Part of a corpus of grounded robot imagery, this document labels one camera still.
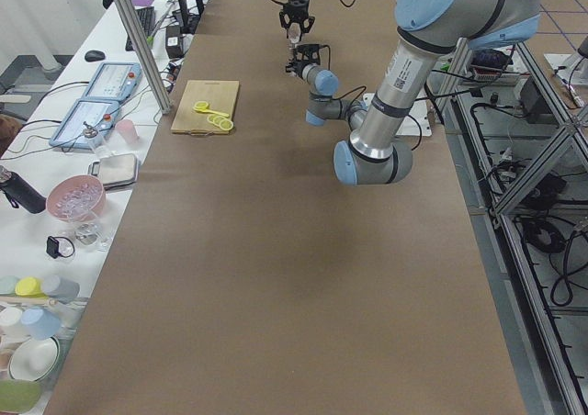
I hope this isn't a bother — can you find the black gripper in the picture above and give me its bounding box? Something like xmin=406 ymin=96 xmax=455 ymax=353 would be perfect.
xmin=279 ymin=1 xmax=315 ymax=34
xmin=285 ymin=43 xmax=322 ymax=73

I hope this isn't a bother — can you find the pink plastic cup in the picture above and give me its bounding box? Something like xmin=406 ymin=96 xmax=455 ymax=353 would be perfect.
xmin=115 ymin=118 xmax=140 ymax=144

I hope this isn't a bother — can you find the yellow cup on rack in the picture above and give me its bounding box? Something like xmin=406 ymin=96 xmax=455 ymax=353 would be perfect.
xmin=15 ymin=276 xmax=45 ymax=297

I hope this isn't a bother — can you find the lemon slice at board corner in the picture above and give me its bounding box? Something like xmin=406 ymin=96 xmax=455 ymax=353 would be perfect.
xmin=218 ymin=118 xmax=233 ymax=131

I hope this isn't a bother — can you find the wooden cutting board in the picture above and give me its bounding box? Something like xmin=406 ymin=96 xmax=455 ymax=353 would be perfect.
xmin=171 ymin=80 xmax=240 ymax=136

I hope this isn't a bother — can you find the black keyboard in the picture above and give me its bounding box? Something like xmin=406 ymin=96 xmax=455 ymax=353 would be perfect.
xmin=135 ymin=6 xmax=155 ymax=48

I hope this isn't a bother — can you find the upper teach pendant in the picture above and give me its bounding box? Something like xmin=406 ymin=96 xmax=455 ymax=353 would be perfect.
xmin=83 ymin=62 xmax=141 ymax=103

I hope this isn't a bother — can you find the teach pendant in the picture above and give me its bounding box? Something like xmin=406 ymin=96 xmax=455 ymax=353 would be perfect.
xmin=49 ymin=99 xmax=120 ymax=150
xmin=83 ymin=62 xmax=141 ymax=103

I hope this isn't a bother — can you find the black computer mouse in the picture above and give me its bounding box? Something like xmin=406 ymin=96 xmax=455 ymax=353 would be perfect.
xmin=85 ymin=50 xmax=106 ymax=62

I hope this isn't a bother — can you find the metal tray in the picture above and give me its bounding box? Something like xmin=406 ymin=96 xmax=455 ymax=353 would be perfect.
xmin=88 ymin=153 xmax=141 ymax=190

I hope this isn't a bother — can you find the lower teach pendant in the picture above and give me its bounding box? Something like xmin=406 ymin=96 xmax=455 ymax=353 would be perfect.
xmin=49 ymin=99 xmax=120 ymax=150

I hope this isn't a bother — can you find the pink bowl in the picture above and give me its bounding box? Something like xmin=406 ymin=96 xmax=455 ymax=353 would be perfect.
xmin=46 ymin=174 xmax=106 ymax=222

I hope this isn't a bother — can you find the wine glass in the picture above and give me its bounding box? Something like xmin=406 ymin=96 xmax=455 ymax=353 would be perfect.
xmin=65 ymin=205 xmax=112 ymax=252

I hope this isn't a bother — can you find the black thermos bottle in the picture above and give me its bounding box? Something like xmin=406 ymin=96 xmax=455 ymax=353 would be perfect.
xmin=1 ymin=166 xmax=46 ymax=214

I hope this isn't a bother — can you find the white ceramic bowl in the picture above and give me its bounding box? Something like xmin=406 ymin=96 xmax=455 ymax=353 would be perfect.
xmin=8 ymin=337 xmax=60 ymax=381

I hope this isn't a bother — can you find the aluminium frame post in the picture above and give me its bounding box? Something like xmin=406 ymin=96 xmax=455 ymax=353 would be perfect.
xmin=114 ymin=0 xmax=172 ymax=115

